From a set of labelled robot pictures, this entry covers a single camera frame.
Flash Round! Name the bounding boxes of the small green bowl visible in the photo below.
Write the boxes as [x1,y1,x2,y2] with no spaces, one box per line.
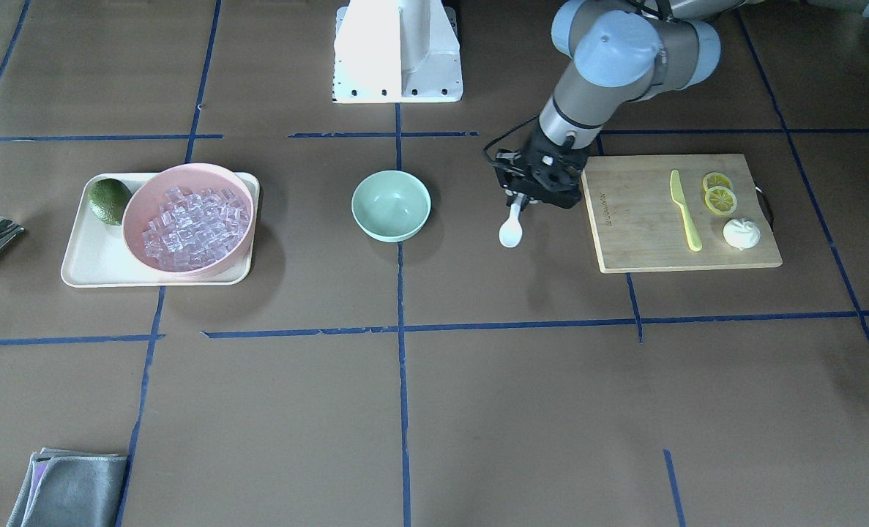
[351,170,432,243]

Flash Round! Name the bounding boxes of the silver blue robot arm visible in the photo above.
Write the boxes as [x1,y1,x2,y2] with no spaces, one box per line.
[488,1,739,208]

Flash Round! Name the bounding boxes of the beige serving tray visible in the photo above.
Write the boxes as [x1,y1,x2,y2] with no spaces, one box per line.
[61,171,254,288]

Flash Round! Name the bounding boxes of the yellow plastic knife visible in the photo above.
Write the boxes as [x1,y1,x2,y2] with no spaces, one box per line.
[669,169,703,253]

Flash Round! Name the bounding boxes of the green lime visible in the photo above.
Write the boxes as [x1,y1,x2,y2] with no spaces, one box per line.
[86,178,133,226]

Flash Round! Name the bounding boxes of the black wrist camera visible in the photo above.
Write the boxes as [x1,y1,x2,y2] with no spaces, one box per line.
[491,148,530,189]

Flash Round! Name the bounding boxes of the white steamed bun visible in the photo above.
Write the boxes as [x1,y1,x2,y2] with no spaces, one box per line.
[722,219,761,250]

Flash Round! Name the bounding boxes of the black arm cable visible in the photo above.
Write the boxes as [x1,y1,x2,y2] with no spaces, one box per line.
[484,113,541,169]

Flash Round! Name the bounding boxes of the upper lemon slice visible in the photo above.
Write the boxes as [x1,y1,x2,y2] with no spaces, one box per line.
[702,171,734,191]

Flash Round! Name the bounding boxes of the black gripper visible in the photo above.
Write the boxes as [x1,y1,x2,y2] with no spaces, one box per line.
[507,130,587,209]

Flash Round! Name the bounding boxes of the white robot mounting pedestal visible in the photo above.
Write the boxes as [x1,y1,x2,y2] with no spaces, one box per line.
[332,1,464,104]

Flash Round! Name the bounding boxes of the lower lemon slice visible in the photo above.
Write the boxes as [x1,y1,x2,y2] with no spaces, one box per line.
[704,184,738,216]

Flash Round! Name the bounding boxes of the pink bowl of ice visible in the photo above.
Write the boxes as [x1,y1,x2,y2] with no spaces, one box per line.
[121,163,259,283]

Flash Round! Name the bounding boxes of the bamboo cutting board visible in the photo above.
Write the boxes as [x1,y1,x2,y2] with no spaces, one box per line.
[582,154,783,273]

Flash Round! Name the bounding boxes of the lemon slice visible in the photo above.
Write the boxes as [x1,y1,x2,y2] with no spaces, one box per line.
[702,171,734,191]
[704,184,738,216]

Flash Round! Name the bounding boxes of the white plastic spoon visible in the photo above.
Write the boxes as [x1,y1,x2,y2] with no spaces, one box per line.
[499,197,523,249]

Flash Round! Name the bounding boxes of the folded grey cloth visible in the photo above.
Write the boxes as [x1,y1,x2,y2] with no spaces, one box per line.
[6,447,127,526]

